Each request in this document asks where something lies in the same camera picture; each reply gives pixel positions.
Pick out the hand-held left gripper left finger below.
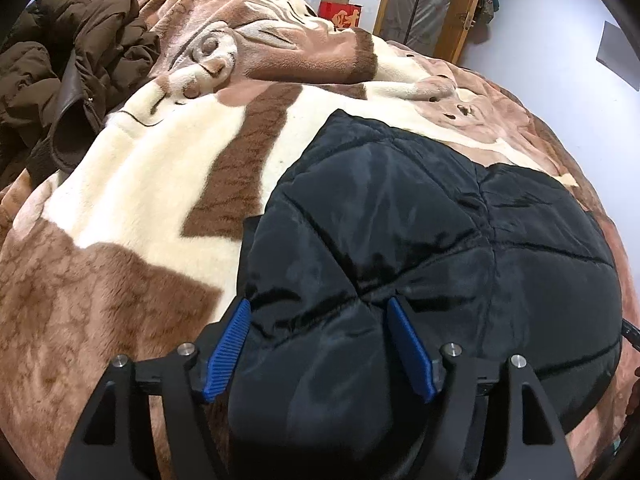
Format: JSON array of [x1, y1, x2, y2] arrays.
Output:
[[55, 297, 253, 480]]

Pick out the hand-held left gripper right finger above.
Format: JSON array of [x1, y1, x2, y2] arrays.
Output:
[[386, 295, 580, 480]]

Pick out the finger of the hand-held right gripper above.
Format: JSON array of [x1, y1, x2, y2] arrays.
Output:
[[619, 317, 640, 353]]

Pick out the black hooded puffer jacket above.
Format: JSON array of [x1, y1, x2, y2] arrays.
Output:
[[227, 109, 623, 480]]

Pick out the brown and cream plush blanket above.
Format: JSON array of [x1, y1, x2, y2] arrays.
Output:
[[0, 0, 640, 467]]

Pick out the brown puffer jacket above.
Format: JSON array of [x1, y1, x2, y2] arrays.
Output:
[[0, 0, 162, 192]]

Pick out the red gift box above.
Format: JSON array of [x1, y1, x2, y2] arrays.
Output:
[[318, 2, 364, 29]]

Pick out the wooden framed door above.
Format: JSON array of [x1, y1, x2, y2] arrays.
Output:
[[374, 0, 490, 65]]

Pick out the grey wall panel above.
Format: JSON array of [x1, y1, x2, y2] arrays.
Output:
[[596, 21, 640, 92]]

